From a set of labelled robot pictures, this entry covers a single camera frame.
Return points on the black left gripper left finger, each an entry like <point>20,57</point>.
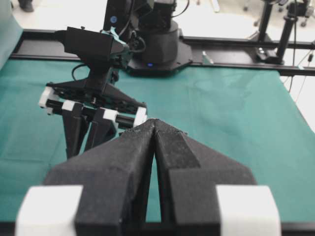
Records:
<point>115,177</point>

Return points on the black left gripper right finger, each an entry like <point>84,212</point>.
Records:
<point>188,172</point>

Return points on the right gripper rail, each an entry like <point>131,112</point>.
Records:
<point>75,101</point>

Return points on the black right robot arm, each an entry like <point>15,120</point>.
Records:
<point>137,34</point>

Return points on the green table cloth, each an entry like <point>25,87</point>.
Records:
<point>245,114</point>

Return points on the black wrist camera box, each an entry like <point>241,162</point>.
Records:
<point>101,52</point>

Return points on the black aluminium frame rail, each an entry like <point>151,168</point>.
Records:
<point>217,52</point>

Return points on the black camera stand post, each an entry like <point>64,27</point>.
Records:
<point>276,24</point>

